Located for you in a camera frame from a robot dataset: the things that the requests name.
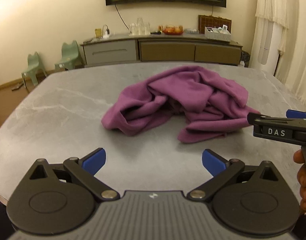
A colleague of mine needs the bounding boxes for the long black wall cable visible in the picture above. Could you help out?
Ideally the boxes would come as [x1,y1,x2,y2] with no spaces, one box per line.
[114,4,130,28]

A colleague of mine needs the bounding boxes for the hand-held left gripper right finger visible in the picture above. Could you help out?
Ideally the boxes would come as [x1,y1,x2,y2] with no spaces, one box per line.
[186,149,280,202]

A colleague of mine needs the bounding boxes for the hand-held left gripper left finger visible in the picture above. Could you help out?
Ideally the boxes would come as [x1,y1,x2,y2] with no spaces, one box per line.
[29,148,120,202]

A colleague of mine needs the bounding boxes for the green plastic child chair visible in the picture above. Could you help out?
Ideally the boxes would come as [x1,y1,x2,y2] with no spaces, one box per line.
[21,52,47,88]
[54,40,84,71]

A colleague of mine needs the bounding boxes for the person's right hand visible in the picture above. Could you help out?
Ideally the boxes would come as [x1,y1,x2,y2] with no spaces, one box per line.
[293,149,306,212]

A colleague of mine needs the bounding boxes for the brown wooden framed board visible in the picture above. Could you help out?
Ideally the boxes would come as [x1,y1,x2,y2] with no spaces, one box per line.
[198,15,232,34]

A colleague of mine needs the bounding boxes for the grey and brown sideboard cabinet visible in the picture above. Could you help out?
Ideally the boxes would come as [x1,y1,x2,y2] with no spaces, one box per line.
[80,33,243,67]

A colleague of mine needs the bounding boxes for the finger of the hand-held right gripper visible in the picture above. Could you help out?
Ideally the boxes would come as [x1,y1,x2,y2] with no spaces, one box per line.
[286,109,306,119]
[247,112,306,129]

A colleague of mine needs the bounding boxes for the white woven basket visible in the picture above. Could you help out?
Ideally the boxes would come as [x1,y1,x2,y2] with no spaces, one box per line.
[204,26,232,43]

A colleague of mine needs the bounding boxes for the cream lace curtain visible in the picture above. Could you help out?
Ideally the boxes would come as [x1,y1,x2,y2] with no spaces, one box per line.
[255,0,306,103]

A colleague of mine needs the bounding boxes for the purple pants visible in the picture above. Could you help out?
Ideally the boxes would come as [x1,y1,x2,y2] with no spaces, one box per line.
[101,65,261,143]

